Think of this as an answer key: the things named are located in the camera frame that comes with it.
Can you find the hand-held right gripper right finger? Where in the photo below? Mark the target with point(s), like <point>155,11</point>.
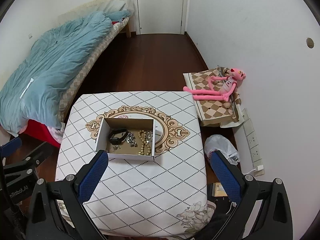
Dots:
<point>225,177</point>

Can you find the small wooden box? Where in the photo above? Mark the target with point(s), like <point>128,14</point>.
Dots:
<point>220,191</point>

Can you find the black smart band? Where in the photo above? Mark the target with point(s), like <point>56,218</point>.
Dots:
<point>116,138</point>

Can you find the white power strip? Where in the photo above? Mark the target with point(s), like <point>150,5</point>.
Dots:
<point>252,140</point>

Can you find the white cardboard box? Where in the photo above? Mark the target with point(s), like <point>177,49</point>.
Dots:
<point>130,156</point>

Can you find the white door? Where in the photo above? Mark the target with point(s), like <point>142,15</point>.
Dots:
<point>162,7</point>

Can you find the red bed skirt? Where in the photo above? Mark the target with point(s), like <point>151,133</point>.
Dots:
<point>37,130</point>

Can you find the white diamond pattern tablecloth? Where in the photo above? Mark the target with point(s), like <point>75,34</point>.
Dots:
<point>137,187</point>

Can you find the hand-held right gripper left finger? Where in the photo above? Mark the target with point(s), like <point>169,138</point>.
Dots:
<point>93,175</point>

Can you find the white charger plug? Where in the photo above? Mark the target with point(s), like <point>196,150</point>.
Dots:
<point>259,168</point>

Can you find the white plastic bag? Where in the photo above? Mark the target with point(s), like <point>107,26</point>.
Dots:
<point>220,142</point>

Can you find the pink plush toy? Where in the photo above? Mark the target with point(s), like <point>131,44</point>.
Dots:
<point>225,86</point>

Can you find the brown checkered cloth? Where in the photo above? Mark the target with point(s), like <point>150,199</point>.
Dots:
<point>215,110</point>

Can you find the bed with patterned sheet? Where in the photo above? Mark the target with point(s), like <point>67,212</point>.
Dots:
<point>82,80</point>

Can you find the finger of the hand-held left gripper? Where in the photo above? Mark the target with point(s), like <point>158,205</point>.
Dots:
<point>10,146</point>
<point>37,155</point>

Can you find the blue duvet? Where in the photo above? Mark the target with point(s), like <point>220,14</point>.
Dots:
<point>55,75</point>

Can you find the pale pillow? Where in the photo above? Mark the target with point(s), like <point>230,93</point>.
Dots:
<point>112,5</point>

